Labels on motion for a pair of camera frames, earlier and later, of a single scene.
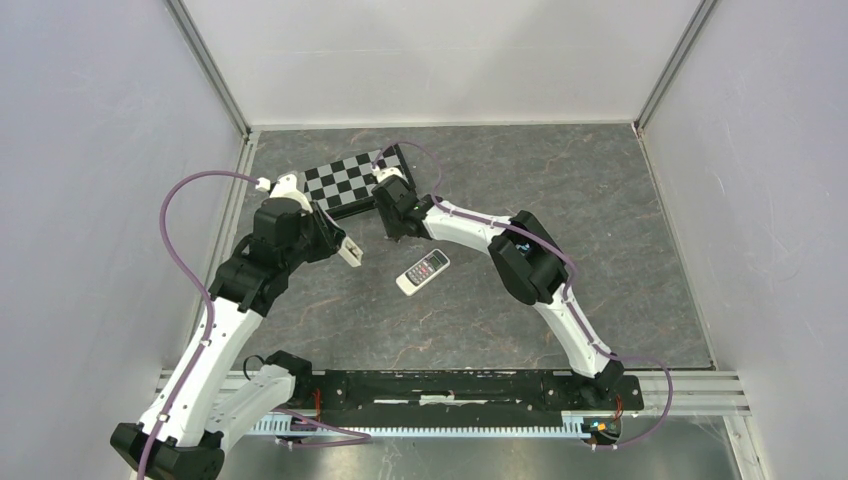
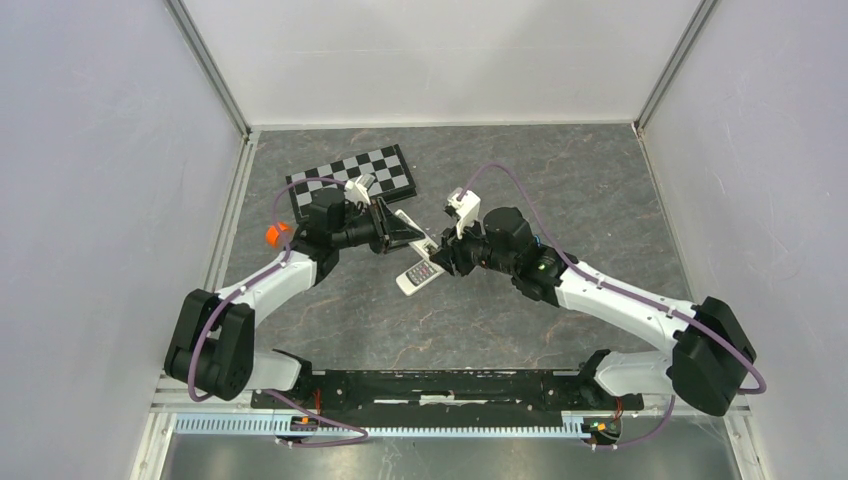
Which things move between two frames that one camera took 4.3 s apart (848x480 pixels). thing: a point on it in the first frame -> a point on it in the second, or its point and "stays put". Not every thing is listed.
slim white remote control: x=350 y=252 -> x=424 y=245
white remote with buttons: x=423 y=270 stays put
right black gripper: x=392 y=232 -> x=451 y=251
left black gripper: x=330 y=235 -> x=399 y=232
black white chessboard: x=345 y=187 stays put
